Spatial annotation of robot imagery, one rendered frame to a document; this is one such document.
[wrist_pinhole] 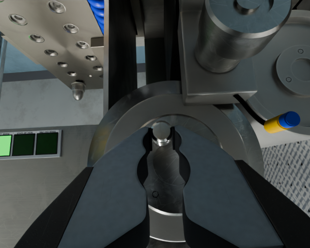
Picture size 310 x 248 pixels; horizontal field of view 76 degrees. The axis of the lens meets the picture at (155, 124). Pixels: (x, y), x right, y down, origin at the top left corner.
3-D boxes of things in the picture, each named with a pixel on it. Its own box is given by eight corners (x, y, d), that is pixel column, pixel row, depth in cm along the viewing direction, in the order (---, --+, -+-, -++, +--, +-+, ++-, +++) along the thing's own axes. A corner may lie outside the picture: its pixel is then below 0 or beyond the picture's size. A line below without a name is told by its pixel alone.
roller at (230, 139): (233, 85, 17) (263, 234, 14) (191, 133, 42) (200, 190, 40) (99, 101, 17) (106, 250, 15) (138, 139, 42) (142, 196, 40)
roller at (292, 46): (359, 4, 18) (397, 133, 16) (246, 97, 43) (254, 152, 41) (227, 13, 19) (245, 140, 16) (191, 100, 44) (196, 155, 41)
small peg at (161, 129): (148, 122, 13) (170, 117, 13) (150, 130, 15) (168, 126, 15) (153, 144, 12) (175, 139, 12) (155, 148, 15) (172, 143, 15)
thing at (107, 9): (108, -41, 22) (108, 120, 19) (137, 64, 45) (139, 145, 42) (104, -40, 22) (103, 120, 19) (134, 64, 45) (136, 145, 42)
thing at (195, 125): (153, 236, 14) (108, 140, 15) (154, 227, 16) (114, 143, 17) (246, 185, 14) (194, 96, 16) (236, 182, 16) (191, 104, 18)
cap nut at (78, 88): (82, 81, 51) (81, 97, 50) (87, 86, 55) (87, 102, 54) (68, 81, 51) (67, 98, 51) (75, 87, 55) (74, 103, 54)
